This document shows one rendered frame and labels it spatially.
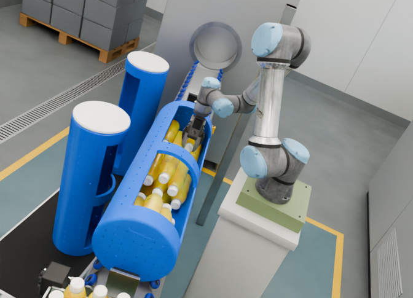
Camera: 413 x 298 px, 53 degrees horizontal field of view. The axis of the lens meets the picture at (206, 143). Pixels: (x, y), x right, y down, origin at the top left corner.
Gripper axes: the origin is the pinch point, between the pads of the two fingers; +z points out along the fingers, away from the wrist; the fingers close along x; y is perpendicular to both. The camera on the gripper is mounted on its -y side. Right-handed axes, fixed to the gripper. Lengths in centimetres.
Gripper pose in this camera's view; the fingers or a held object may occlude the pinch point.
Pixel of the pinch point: (188, 148)
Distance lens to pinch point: 191.6
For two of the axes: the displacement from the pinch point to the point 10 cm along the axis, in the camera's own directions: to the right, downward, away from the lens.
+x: -9.4, -3.3, -0.4
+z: -3.0, 8.0, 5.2
